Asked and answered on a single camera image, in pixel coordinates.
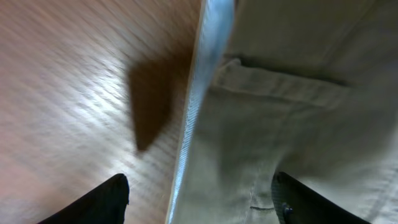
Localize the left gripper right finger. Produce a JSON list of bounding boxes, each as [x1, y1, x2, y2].
[[271, 172, 370, 224]]

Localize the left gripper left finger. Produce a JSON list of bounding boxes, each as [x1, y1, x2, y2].
[[38, 174, 129, 224]]

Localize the khaki shorts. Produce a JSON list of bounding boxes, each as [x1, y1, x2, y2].
[[166, 0, 397, 223]]

